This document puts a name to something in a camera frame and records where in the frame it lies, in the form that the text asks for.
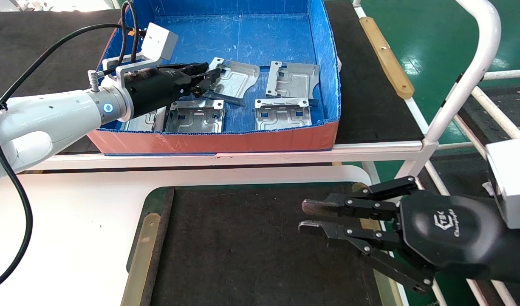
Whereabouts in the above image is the dark green tray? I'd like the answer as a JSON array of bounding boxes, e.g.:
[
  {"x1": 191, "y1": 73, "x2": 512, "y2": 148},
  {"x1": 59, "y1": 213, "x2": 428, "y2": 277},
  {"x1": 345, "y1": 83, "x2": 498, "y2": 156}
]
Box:
[{"x1": 126, "y1": 182, "x2": 407, "y2": 306}]

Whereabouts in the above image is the blue corrugated plastic box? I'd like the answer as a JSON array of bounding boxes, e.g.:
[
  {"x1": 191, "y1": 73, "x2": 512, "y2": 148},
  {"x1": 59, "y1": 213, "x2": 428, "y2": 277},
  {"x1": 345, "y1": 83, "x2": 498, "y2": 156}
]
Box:
[{"x1": 86, "y1": 0, "x2": 342, "y2": 156}]

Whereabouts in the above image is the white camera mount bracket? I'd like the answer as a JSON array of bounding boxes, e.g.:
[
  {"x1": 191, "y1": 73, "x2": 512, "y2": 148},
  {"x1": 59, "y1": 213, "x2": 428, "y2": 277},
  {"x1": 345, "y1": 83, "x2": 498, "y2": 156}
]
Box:
[{"x1": 102, "y1": 57, "x2": 149, "y2": 88}]

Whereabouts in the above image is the long tan wooden strip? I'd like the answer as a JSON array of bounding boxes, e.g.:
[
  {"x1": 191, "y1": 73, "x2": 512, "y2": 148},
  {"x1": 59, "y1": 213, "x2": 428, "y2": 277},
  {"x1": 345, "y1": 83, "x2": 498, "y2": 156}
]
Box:
[{"x1": 359, "y1": 17, "x2": 415, "y2": 100}]

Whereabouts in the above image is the large black table mat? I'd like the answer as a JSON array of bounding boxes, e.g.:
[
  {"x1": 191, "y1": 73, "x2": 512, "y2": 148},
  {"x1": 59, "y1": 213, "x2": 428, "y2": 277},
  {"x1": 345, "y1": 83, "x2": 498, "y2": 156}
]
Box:
[{"x1": 0, "y1": 0, "x2": 425, "y2": 156}]

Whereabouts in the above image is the white curved pipe rail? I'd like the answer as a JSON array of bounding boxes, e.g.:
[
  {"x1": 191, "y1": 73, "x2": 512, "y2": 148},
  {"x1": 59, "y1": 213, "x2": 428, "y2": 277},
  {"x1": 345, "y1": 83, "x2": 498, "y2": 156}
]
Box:
[{"x1": 424, "y1": 0, "x2": 502, "y2": 143}]

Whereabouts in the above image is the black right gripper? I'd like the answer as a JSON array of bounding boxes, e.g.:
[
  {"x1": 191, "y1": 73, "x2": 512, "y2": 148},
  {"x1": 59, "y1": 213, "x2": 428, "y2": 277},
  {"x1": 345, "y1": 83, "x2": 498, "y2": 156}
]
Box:
[{"x1": 298, "y1": 176, "x2": 520, "y2": 294}]

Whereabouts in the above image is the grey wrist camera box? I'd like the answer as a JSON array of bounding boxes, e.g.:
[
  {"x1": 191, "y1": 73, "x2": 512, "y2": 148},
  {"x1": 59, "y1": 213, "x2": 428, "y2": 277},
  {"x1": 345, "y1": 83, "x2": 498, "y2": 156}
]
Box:
[
  {"x1": 140, "y1": 23, "x2": 179, "y2": 61},
  {"x1": 484, "y1": 137, "x2": 520, "y2": 230}
]

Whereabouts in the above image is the small black work mat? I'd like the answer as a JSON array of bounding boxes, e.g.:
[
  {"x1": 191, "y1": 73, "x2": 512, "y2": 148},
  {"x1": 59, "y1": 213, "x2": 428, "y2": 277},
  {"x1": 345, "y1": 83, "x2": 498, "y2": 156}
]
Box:
[{"x1": 152, "y1": 186, "x2": 386, "y2": 306}]

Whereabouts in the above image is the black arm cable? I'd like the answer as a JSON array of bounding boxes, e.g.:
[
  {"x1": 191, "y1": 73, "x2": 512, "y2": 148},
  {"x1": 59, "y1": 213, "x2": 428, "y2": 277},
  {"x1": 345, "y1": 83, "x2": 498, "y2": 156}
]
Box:
[{"x1": 0, "y1": 0, "x2": 147, "y2": 294}]

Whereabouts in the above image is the white diagonal pipe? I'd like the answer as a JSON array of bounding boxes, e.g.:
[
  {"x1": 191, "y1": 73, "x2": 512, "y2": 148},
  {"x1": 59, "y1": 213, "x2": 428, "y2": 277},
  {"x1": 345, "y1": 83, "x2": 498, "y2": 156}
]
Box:
[{"x1": 472, "y1": 86, "x2": 520, "y2": 140}]

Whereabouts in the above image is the tan strip with dark edge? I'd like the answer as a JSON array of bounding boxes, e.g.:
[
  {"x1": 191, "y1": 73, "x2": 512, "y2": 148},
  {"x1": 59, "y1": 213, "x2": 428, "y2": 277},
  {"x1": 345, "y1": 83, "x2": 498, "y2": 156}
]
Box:
[{"x1": 121, "y1": 189, "x2": 175, "y2": 306}]

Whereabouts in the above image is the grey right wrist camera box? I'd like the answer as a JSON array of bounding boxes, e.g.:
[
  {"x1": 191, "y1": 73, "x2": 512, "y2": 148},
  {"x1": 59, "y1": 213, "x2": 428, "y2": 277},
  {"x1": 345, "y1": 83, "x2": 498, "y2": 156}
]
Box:
[{"x1": 484, "y1": 137, "x2": 520, "y2": 230}]

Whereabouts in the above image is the white horizontal pipe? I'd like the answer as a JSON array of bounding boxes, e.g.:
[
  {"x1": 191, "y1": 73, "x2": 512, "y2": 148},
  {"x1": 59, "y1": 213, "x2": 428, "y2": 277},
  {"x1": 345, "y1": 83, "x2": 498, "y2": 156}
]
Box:
[{"x1": 482, "y1": 68, "x2": 520, "y2": 82}]

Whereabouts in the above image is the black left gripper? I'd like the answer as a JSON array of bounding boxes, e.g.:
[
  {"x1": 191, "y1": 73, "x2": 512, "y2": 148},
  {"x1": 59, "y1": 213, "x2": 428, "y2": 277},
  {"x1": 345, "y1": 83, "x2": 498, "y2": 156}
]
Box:
[{"x1": 125, "y1": 62, "x2": 222, "y2": 120}]

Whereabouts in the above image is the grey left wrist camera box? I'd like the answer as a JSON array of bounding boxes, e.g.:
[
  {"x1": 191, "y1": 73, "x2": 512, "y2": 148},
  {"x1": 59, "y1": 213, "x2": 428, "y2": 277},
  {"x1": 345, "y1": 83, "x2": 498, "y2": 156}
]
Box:
[{"x1": 140, "y1": 23, "x2": 179, "y2": 61}]

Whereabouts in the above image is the tan strip beside small mat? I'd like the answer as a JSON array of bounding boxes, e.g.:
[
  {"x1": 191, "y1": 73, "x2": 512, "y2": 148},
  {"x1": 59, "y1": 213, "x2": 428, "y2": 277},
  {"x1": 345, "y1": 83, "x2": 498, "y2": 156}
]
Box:
[{"x1": 351, "y1": 183, "x2": 408, "y2": 306}]

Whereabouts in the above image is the stamped metal bracket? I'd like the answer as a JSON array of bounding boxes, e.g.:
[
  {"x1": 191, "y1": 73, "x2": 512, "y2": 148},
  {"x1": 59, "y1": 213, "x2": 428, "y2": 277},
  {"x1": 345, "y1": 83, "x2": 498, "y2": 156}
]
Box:
[
  {"x1": 120, "y1": 107, "x2": 168, "y2": 133},
  {"x1": 205, "y1": 57, "x2": 260, "y2": 107},
  {"x1": 254, "y1": 98, "x2": 312, "y2": 131},
  {"x1": 266, "y1": 61, "x2": 320, "y2": 107},
  {"x1": 164, "y1": 100, "x2": 225, "y2": 134}
]

